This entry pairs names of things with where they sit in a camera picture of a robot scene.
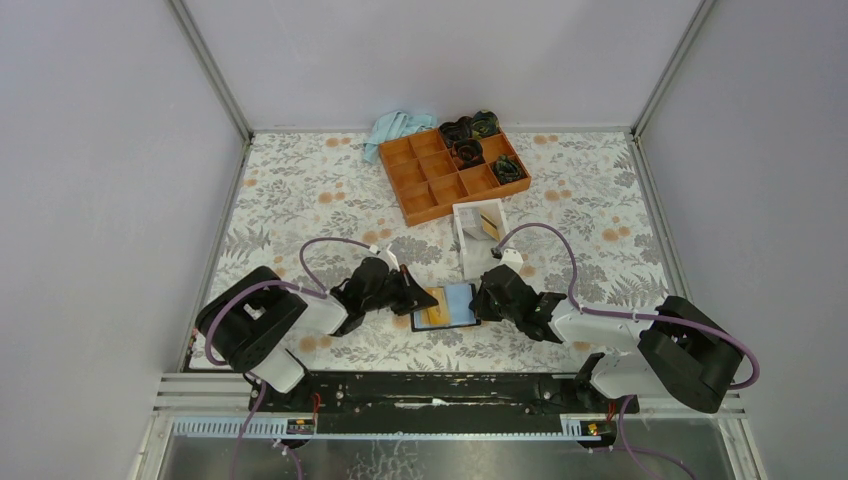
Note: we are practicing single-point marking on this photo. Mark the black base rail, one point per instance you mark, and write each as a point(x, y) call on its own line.
point(374, 403)

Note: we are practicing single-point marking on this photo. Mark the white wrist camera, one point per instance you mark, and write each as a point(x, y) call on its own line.
point(385, 255)
point(508, 257)

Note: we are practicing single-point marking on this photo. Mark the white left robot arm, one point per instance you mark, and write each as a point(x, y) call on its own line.
point(244, 327)

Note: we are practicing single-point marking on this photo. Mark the black leather card holder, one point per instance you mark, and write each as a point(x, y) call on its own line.
point(453, 309)

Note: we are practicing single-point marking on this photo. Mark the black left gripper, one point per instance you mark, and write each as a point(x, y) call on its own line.
point(413, 296)

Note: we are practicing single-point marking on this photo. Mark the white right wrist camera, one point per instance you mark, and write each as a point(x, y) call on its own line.
point(508, 257)

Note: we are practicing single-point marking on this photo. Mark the light blue cloth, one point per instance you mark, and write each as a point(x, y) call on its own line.
point(392, 126)

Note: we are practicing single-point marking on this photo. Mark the stack of cards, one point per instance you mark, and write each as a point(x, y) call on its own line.
point(470, 222)

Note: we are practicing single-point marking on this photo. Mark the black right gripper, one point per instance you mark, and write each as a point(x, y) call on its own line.
point(483, 310)

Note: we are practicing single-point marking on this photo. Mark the gold card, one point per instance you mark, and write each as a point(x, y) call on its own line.
point(439, 314)
point(489, 227)

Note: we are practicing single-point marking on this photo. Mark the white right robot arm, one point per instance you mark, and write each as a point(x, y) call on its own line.
point(676, 350)

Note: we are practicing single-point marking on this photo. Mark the dark rolled sock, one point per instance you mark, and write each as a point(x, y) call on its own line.
point(507, 169)
point(455, 131)
point(484, 124)
point(467, 153)

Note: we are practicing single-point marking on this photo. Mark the orange compartment tray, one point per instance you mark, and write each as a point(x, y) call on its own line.
point(427, 183)

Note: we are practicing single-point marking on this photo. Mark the floral patterned table mat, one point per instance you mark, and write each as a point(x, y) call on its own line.
point(309, 205)

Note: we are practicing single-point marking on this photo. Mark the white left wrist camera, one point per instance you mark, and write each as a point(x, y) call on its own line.
point(385, 255)

